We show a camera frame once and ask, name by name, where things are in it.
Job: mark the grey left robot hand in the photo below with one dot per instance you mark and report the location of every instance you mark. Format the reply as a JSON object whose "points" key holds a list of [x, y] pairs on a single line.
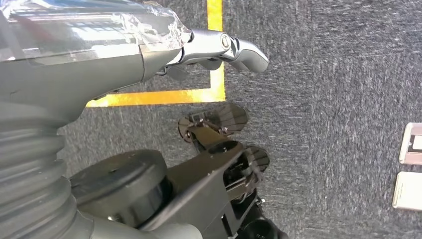
{"points": [[82, 66]]}

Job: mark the yellow floor tape square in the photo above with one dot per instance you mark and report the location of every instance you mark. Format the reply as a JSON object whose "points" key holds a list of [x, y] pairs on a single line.
{"points": [[217, 82]]}

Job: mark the silver floor socket plate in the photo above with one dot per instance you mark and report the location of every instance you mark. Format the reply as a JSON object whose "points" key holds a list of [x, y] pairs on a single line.
{"points": [[407, 145], [408, 191]]}

